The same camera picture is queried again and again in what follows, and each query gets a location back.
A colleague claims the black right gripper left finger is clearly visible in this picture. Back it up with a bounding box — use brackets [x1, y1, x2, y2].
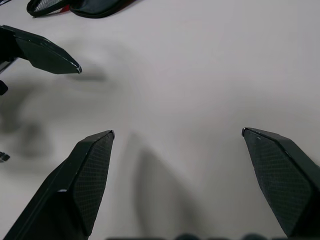
[0, 129, 115, 240]

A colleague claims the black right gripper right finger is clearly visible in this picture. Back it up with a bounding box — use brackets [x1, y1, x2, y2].
[241, 126, 320, 240]

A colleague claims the red and black paddle case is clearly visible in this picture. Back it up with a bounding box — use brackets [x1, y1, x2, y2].
[26, 0, 124, 20]

